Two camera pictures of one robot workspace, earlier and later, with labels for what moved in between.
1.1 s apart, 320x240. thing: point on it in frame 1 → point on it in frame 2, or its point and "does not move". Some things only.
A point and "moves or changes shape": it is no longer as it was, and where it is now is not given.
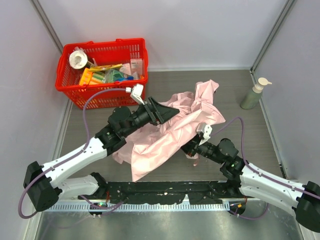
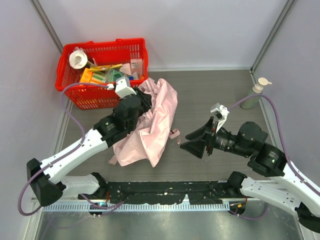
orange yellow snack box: [88, 77] does not move
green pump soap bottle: [251, 99] does not move
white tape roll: [78, 59] does not move
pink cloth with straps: [197, 109] moves or changes shape
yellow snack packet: [98, 68] does not move
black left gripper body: [154, 111] → [144, 97]
